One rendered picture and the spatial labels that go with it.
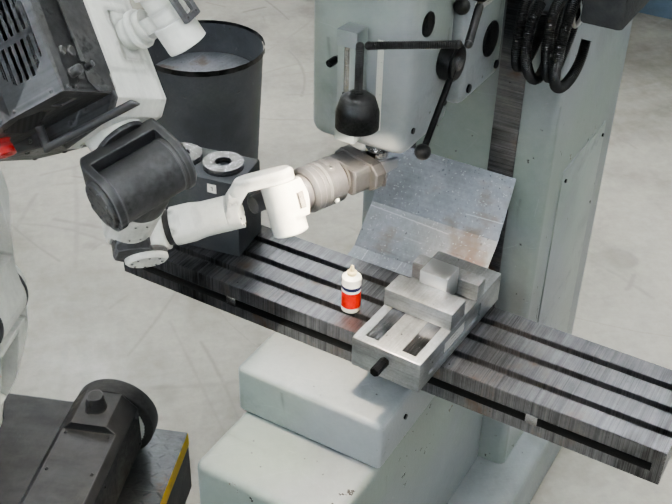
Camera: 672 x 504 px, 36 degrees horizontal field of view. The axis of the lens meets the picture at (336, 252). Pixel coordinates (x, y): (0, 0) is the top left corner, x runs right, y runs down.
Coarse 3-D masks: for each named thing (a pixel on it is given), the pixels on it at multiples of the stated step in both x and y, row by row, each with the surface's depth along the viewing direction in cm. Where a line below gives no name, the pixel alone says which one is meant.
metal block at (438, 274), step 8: (432, 264) 207; (440, 264) 207; (448, 264) 207; (424, 272) 205; (432, 272) 205; (440, 272) 205; (448, 272) 205; (456, 272) 206; (424, 280) 206; (432, 280) 205; (440, 280) 204; (448, 280) 204; (456, 280) 208; (440, 288) 205; (448, 288) 205; (456, 288) 209
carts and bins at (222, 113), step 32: (224, 32) 411; (256, 32) 402; (160, 64) 405; (192, 64) 406; (224, 64) 406; (256, 64) 386; (192, 96) 378; (224, 96) 381; (256, 96) 394; (192, 128) 387; (224, 128) 389; (256, 128) 404
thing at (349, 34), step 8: (344, 24) 176; (352, 24) 176; (360, 24) 176; (344, 32) 174; (352, 32) 174; (360, 32) 174; (344, 40) 175; (352, 40) 174; (360, 40) 175; (344, 48) 176; (352, 48) 175; (344, 56) 177; (352, 56) 176; (344, 64) 178; (352, 64) 177; (344, 72) 178; (352, 72) 178; (344, 80) 179; (352, 80) 179; (344, 88) 180; (352, 88) 179; (336, 136) 186; (344, 136) 185; (352, 136) 184
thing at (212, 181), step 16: (192, 144) 232; (192, 160) 226; (208, 160) 226; (224, 160) 228; (240, 160) 227; (256, 160) 229; (208, 176) 223; (224, 176) 223; (192, 192) 226; (208, 192) 225; (224, 192) 223; (256, 192) 232; (256, 224) 237; (208, 240) 232; (224, 240) 230; (240, 240) 230
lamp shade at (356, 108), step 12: (348, 96) 166; (360, 96) 165; (372, 96) 167; (336, 108) 168; (348, 108) 165; (360, 108) 165; (372, 108) 166; (336, 120) 168; (348, 120) 166; (360, 120) 165; (372, 120) 166; (348, 132) 167; (360, 132) 166; (372, 132) 167
